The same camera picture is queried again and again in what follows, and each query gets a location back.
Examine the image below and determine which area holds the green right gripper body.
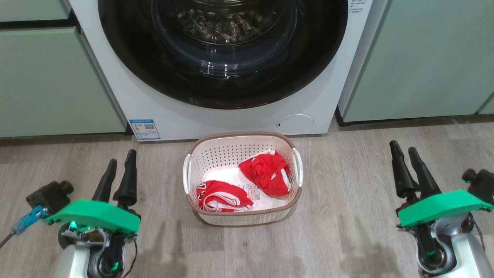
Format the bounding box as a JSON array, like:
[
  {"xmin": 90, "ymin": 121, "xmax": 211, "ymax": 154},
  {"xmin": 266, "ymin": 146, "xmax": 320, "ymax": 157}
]
[{"xmin": 396, "ymin": 189, "xmax": 494, "ymax": 228}]

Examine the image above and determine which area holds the cream perforated laundry basket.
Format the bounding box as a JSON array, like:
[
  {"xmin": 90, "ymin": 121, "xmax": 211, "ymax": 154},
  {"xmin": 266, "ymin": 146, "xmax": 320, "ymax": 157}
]
[{"xmin": 183, "ymin": 132, "xmax": 304, "ymax": 227}]

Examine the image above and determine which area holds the round white filter cover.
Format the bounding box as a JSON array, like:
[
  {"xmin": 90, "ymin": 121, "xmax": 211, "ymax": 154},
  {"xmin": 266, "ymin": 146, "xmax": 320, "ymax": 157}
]
[{"xmin": 276, "ymin": 114, "xmax": 315, "ymax": 136}]

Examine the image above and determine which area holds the thin dark left arm cable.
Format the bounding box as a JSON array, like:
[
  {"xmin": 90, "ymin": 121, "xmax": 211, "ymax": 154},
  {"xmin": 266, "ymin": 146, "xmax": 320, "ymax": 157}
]
[{"xmin": 122, "ymin": 240, "xmax": 138, "ymax": 278}]

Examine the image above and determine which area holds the white front-load washing machine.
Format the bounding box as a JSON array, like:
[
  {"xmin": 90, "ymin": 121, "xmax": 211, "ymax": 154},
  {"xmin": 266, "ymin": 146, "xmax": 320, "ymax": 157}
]
[{"xmin": 69, "ymin": 0, "xmax": 388, "ymax": 142}]

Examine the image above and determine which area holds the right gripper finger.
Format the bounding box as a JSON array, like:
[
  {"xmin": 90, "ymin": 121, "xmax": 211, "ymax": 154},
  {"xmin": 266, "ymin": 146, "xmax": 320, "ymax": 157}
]
[
  {"xmin": 408, "ymin": 147, "xmax": 442, "ymax": 198},
  {"xmin": 389, "ymin": 140, "xmax": 419, "ymax": 199}
]

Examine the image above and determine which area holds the thin dark arm cable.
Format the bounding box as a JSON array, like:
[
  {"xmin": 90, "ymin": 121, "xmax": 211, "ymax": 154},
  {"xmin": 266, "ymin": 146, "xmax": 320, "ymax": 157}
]
[
  {"xmin": 473, "ymin": 221, "xmax": 487, "ymax": 252},
  {"xmin": 122, "ymin": 240, "xmax": 138, "ymax": 278}
]

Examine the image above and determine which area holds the paper label inside basket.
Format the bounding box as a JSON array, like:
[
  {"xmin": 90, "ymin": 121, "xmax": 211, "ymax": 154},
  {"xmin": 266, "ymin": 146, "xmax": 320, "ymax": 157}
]
[{"xmin": 236, "ymin": 183, "xmax": 262, "ymax": 200}]

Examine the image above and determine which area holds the thin black left camera cable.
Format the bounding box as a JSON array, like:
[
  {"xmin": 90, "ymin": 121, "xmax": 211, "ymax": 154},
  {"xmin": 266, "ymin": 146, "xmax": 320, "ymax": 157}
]
[{"xmin": 0, "ymin": 231, "xmax": 17, "ymax": 249}]

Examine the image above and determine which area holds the blue energy label sticker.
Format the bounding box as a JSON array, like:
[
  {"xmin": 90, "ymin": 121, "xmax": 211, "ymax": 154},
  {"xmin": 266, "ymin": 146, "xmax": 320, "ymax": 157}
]
[{"xmin": 129, "ymin": 119, "xmax": 161, "ymax": 141}]

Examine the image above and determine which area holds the blue left cable connector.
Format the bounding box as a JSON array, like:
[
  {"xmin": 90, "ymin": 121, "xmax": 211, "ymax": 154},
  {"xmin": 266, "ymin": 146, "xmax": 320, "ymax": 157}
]
[{"xmin": 11, "ymin": 205, "xmax": 47, "ymax": 235}]

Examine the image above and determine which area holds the thin dark right arm cable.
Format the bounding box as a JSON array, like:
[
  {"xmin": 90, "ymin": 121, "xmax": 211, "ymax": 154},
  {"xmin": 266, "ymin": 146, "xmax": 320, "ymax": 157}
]
[{"xmin": 473, "ymin": 221, "xmax": 487, "ymax": 252}]

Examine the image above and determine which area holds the red white striped garment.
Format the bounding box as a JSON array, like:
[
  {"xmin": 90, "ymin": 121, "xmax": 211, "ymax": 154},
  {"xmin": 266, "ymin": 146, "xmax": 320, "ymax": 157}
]
[{"xmin": 196, "ymin": 180, "xmax": 254, "ymax": 212}]

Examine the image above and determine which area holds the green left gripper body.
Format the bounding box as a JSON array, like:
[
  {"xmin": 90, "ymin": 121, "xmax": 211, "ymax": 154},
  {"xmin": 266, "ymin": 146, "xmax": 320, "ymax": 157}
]
[{"xmin": 43, "ymin": 199, "xmax": 141, "ymax": 247}]

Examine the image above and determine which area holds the red garment with white trim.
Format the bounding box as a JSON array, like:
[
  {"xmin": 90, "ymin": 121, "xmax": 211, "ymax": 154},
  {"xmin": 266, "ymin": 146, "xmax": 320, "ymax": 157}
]
[{"xmin": 238, "ymin": 150, "xmax": 291, "ymax": 197}]

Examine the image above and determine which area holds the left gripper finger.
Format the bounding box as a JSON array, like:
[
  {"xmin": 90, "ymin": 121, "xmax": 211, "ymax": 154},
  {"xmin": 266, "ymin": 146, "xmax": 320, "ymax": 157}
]
[
  {"xmin": 92, "ymin": 159, "xmax": 118, "ymax": 203},
  {"xmin": 113, "ymin": 149, "xmax": 138, "ymax": 207}
]

